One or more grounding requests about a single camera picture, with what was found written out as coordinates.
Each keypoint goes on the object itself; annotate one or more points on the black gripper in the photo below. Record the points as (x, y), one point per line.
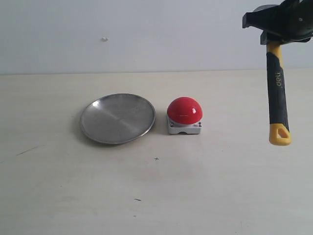
(292, 18)

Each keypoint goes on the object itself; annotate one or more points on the yellow black claw hammer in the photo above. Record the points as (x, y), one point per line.
(279, 133)

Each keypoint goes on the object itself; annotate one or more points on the red dome push button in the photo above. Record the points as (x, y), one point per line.
(184, 115)

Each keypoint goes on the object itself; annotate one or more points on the round stainless steel plate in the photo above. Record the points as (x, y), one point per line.
(117, 118)

